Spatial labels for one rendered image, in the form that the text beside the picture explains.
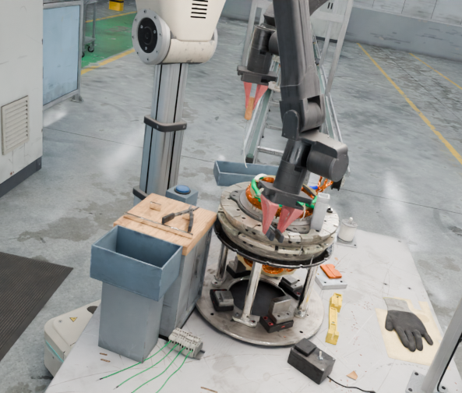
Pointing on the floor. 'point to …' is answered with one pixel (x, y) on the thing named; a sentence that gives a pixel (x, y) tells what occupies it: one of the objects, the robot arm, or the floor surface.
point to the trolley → (85, 28)
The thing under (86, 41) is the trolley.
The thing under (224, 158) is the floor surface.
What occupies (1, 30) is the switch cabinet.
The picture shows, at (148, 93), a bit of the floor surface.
